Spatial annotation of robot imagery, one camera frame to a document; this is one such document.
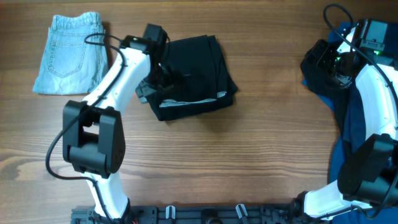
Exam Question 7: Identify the dark blue garment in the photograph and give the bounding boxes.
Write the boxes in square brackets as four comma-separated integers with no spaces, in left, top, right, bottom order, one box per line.
[303,20,398,224]

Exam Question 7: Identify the folded light blue jeans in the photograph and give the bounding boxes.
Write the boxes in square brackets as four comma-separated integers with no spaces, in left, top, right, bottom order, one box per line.
[32,12,108,95]

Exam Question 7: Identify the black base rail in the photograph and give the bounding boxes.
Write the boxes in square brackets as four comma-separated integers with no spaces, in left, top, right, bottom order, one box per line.
[70,203,299,224]

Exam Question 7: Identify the black garment in pile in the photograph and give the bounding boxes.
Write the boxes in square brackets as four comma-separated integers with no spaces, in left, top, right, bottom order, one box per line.
[300,54,349,133]

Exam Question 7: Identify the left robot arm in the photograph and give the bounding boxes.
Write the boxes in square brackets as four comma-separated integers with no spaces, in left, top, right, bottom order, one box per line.
[57,34,169,223]

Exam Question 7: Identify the black shorts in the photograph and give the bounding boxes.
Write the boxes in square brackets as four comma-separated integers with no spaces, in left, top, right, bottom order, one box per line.
[147,35,238,121]

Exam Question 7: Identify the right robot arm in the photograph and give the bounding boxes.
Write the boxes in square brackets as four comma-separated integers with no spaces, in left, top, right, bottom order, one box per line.
[293,39,397,222]

